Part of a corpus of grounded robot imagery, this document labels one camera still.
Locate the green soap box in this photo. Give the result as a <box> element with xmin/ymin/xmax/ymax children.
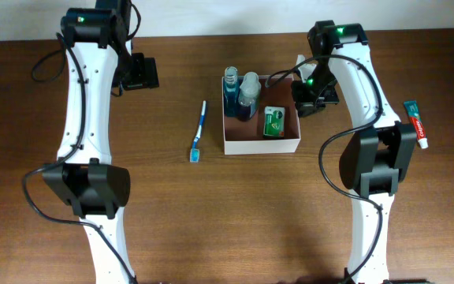
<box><xmin>263</xmin><ymin>106</ymin><xmax>285</xmax><ymax>139</ymax></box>

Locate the clear purple liquid bottle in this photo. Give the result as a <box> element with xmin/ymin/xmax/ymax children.
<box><xmin>237</xmin><ymin>72</ymin><xmax>262</xmax><ymax>121</ymax></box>

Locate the teal mouthwash bottle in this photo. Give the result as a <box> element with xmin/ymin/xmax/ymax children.
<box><xmin>223</xmin><ymin>66</ymin><xmax>240</xmax><ymax>117</ymax></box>

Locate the red green toothpaste tube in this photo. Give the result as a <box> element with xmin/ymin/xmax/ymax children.
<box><xmin>404</xmin><ymin>100</ymin><xmax>429</xmax><ymax>149</ymax></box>

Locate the white cardboard box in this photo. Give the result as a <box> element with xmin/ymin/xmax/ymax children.
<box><xmin>221</xmin><ymin>75</ymin><xmax>301</xmax><ymax>155</ymax></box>

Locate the blue white toothbrush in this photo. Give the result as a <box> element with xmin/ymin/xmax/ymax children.
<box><xmin>189</xmin><ymin>100</ymin><xmax>207</xmax><ymax>163</ymax></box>

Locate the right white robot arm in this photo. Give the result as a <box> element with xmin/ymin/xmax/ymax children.
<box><xmin>292</xmin><ymin>21</ymin><xmax>417</xmax><ymax>283</ymax></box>

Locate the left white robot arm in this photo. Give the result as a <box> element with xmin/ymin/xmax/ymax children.
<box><xmin>38</xmin><ymin>0</ymin><xmax>159</xmax><ymax>283</ymax></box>

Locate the left black cable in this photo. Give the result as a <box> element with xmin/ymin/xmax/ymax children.
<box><xmin>20</xmin><ymin>0</ymin><xmax>143</xmax><ymax>284</ymax></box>

